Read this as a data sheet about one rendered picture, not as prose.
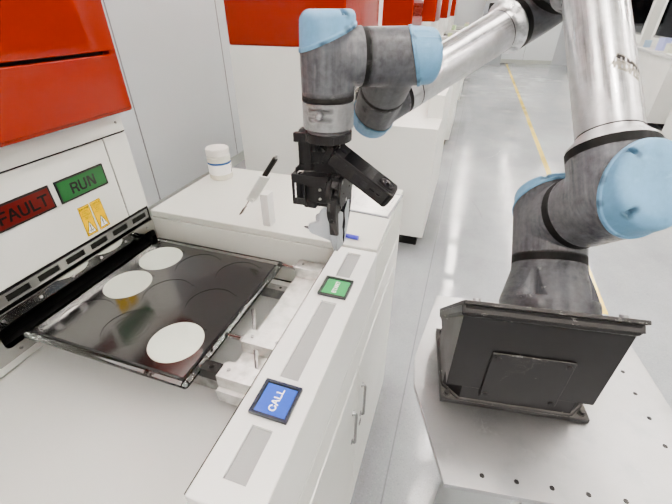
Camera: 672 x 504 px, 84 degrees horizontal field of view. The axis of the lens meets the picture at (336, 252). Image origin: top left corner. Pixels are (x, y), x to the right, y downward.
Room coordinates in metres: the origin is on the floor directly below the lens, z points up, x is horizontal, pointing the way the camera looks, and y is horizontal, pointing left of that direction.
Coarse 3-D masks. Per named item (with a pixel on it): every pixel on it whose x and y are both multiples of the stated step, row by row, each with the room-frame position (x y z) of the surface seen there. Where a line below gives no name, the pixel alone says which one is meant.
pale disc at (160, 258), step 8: (160, 248) 0.80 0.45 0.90; (168, 248) 0.80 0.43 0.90; (176, 248) 0.80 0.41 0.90; (144, 256) 0.76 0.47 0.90; (152, 256) 0.76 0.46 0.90; (160, 256) 0.76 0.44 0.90; (168, 256) 0.76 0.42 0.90; (176, 256) 0.76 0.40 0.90; (144, 264) 0.73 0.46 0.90; (152, 264) 0.73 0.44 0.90; (160, 264) 0.73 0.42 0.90; (168, 264) 0.73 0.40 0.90
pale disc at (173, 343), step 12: (180, 324) 0.53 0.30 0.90; (192, 324) 0.53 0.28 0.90; (156, 336) 0.49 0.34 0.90; (168, 336) 0.49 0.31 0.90; (180, 336) 0.49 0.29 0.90; (192, 336) 0.49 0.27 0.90; (156, 348) 0.46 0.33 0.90; (168, 348) 0.46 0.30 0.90; (180, 348) 0.46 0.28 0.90; (192, 348) 0.46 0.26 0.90; (156, 360) 0.44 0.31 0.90; (168, 360) 0.44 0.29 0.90; (180, 360) 0.44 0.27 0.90
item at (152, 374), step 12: (24, 336) 0.50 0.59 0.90; (36, 336) 0.49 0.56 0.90; (60, 348) 0.47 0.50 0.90; (72, 348) 0.46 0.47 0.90; (84, 348) 0.46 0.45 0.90; (96, 360) 0.44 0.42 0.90; (108, 360) 0.44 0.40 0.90; (120, 360) 0.43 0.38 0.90; (132, 372) 0.42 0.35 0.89; (144, 372) 0.41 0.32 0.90; (156, 372) 0.41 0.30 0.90; (180, 384) 0.39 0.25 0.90
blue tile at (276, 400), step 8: (272, 384) 0.34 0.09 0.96; (264, 392) 0.33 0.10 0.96; (272, 392) 0.33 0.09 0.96; (280, 392) 0.33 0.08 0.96; (288, 392) 0.33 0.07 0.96; (296, 392) 0.33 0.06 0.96; (264, 400) 0.31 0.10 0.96; (272, 400) 0.31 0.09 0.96; (280, 400) 0.31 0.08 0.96; (288, 400) 0.31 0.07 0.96; (256, 408) 0.30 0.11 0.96; (264, 408) 0.30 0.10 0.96; (272, 408) 0.30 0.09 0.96; (280, 408) 0.30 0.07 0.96; (288, 408) 0.30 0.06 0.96; (280, 416) 0.29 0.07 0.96
